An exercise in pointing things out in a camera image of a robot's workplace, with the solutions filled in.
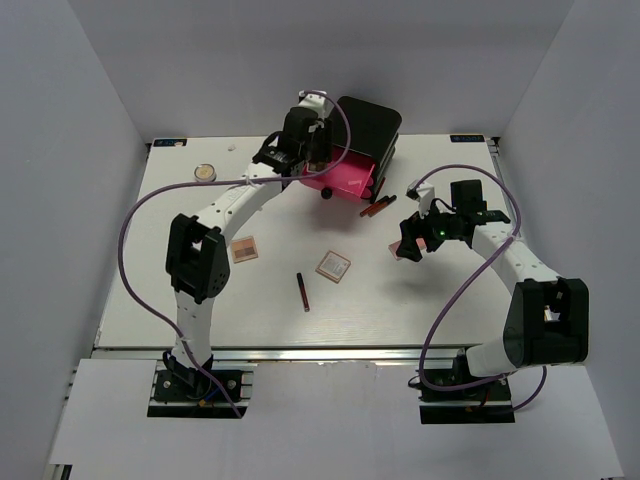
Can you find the round gold powder compact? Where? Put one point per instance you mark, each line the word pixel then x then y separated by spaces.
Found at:
pixel 205 173

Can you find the dark red lip gloss tube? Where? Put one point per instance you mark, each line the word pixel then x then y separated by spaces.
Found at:
pixel 303 292

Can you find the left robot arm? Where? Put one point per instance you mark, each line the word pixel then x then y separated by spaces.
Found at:
pixel 197 258

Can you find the pink drawer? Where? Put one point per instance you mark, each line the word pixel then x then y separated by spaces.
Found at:
pixel 352 179

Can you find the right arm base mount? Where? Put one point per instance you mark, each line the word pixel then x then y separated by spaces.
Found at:
pixel 490 403

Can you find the blue table sticker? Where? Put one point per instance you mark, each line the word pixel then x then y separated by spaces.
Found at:
pixel 467 138
pixel 169 142

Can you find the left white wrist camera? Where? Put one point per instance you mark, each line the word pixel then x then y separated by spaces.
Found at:
pixel 316 101

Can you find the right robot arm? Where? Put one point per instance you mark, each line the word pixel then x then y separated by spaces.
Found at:
pixel 548 317

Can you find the left blue table sticker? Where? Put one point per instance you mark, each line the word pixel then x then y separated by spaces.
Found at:
pixel 169 142

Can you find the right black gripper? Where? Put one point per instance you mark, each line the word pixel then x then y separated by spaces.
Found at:
pixel 411 229

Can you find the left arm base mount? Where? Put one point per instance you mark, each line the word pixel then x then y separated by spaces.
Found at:
pixel 172 398

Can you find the right blue table sticker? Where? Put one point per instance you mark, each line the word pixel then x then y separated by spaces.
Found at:
pixel 467 138

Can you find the black drawer cabinet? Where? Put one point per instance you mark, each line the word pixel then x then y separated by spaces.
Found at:
pixel 374 132

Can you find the pink blush palette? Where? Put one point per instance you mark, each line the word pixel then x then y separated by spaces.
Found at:
pixel 394 247

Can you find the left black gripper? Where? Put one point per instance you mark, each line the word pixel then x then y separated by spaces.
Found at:
pixel 324 136

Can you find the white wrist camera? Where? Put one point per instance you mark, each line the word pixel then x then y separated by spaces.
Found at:
pixel 316 101
pixel 423 193

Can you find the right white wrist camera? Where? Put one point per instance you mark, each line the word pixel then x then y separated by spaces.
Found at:
pixel 423 193

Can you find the square palette label side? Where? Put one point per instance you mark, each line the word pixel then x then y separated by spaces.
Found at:
pixel 333 266

